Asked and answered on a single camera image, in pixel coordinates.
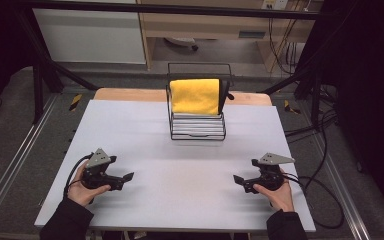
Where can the white cabinet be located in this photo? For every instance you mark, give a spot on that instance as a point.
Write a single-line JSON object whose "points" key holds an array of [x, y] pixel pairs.
{"points": [[90, 36]]}

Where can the aluminium floor rail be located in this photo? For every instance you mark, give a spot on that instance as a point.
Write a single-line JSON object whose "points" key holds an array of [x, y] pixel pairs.
{"points": [[20, 156], [340, 186]]}

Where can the white wall power outlet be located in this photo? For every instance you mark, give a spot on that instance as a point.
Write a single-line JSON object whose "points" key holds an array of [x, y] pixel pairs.
{"points": [[275, 4]]}

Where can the black frame stand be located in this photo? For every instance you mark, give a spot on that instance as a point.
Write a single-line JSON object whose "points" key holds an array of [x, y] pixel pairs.
{"points": [[316, 100], [38, 90]]}

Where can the black horizontal frame beam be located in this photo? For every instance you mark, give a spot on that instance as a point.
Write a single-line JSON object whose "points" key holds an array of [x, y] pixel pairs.
{"points": [[180, 9]]}

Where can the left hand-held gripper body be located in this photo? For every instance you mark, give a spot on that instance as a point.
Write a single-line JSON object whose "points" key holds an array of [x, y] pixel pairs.
{"points": [[97, 159]]}

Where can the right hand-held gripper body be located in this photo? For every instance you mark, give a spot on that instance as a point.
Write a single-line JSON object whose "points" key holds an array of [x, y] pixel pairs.
{"points": [[268, 173]]}

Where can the light wooden desk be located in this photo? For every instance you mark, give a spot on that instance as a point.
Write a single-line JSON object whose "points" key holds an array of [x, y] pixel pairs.
{"points": [[206, 25]]}

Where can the yellow black floor tape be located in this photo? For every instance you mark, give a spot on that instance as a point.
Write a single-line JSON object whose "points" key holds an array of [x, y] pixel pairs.
{"points": [[290, 107], [75, 102]]}

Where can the person's left hand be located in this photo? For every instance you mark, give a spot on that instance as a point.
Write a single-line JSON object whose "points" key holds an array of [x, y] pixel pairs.
{"points": [[80, 195]]}

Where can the yellow cloth with black trim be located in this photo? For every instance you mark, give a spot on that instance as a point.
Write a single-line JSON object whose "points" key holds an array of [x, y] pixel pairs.
{"points": [[195, 96]]}

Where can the wooden table board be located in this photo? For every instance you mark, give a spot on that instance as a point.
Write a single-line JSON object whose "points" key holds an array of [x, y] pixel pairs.
{"points": [[130, 95]]}

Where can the person's right hand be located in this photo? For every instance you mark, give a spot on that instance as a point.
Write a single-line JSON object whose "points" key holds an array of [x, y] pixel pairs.
{"points": [[280, 200]]}

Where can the office chair base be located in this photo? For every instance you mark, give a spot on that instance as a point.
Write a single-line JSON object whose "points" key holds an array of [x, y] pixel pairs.
{"points": [[181, 41]]}

